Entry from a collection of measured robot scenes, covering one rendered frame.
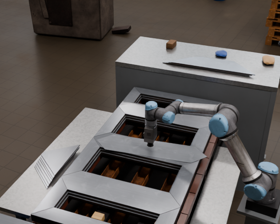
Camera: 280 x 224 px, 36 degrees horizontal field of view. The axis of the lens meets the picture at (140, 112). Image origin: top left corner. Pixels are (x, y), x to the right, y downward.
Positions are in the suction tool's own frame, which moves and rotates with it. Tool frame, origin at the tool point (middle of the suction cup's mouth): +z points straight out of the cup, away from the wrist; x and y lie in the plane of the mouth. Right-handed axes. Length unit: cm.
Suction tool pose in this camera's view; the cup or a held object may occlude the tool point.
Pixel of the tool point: (150, 145)
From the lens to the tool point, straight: 279.6
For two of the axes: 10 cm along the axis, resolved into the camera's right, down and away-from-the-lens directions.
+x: 9.5, 1.7, -2.6
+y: -3.1, 4.9, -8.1
